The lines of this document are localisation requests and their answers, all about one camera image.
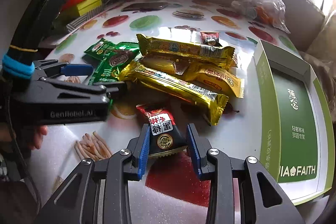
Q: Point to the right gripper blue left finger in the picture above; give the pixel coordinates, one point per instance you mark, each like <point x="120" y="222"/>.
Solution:
<point x="139" y="148"/>

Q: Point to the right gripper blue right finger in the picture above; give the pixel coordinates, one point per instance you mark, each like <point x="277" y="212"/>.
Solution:
<point x="197" y="147"/>

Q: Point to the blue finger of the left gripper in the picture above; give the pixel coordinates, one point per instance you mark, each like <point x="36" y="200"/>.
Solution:
<point x="113" y="89"/>
<point x="76" y="70"/>

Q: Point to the red black candy packet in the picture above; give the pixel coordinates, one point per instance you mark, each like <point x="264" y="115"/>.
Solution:
<point x="165" y="137"/>

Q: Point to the green candy packet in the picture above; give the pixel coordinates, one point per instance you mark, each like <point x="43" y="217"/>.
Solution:
<point x="109" y="68"/>
<point x="101" y="49"/>

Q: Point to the long gold snack bar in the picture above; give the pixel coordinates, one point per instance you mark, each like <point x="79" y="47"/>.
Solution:
<point x="211" y="102"/>
<point x="221" y="56"/>

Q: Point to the yellow peanut crisp packet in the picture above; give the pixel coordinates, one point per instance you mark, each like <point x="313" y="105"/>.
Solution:
<point x="211" y="75"/>

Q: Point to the person's left hand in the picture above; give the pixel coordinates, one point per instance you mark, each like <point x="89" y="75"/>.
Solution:
<point x="31" y="137"/>

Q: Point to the striped black white box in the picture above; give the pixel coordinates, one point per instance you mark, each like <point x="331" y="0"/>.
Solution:
<point x="84" y="18"/>

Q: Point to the yellow green box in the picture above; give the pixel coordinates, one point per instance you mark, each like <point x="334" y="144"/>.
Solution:
<point x="80" y="9"/>

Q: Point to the black smartphone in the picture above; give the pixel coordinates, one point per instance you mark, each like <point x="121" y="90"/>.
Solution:
<point x="145" y="6"/>

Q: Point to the green white cardboard box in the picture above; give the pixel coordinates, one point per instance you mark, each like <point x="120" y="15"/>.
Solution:
<point x="297" y="143"/>

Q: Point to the small red black candy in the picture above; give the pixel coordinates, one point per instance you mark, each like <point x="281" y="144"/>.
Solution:
<point x="210" y="38"/>

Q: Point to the clear plastic bag with fruit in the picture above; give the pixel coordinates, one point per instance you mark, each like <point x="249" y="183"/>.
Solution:
<point x="270" y="12"/>

